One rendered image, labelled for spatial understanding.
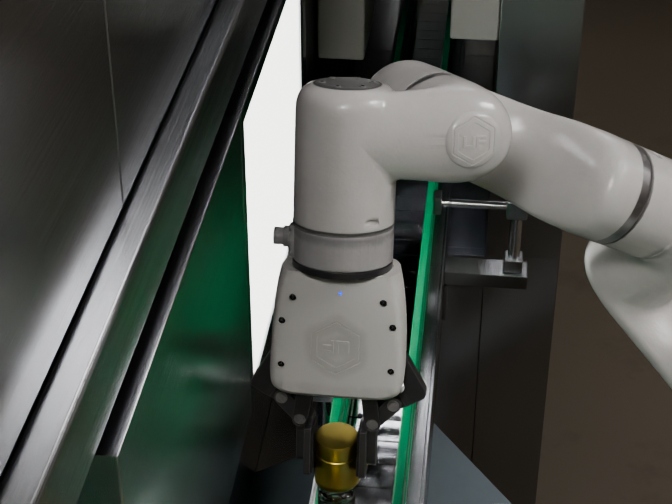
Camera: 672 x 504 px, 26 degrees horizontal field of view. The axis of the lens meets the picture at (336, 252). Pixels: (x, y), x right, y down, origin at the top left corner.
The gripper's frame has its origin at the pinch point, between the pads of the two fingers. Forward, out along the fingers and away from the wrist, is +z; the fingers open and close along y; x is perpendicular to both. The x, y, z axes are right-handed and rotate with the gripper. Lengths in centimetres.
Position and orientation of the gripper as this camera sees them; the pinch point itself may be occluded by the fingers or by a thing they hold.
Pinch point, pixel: (336, 445)
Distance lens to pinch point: 114.3
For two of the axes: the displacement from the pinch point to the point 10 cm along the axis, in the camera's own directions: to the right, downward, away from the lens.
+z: -0.3, 9.5, 3.1
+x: 1.2, -3.0, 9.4
